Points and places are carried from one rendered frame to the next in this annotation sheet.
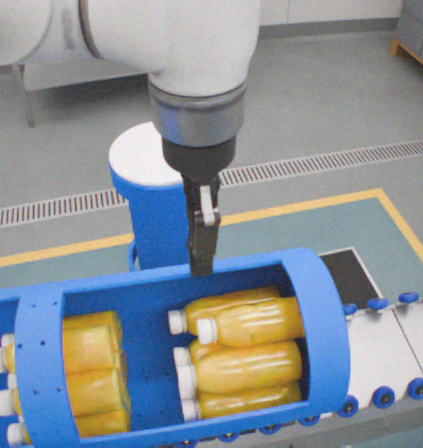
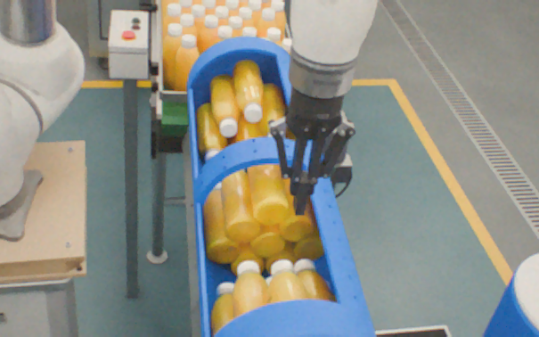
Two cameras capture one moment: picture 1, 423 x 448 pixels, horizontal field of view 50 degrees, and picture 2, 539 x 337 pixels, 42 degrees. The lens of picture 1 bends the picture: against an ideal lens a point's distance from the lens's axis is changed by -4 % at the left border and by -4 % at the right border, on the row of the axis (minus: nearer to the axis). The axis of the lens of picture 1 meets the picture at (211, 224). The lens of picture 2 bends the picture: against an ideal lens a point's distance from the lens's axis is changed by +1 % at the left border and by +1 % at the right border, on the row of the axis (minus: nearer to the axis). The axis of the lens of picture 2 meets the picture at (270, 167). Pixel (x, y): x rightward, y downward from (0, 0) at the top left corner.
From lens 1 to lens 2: 0.90 m
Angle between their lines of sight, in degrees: 62
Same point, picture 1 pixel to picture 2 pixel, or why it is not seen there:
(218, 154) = (294, 96)
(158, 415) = not seen: hidden behind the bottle
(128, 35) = not seen: outside the picture
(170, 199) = (511, 322)
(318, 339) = (249, 320)
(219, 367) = (249, 282)
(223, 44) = (293, 16)
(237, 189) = not seen: outside the picture
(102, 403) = (227, 216)
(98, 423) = (217, 226)
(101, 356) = (257, 201)
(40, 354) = (247, 152)
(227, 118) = (295, 71)
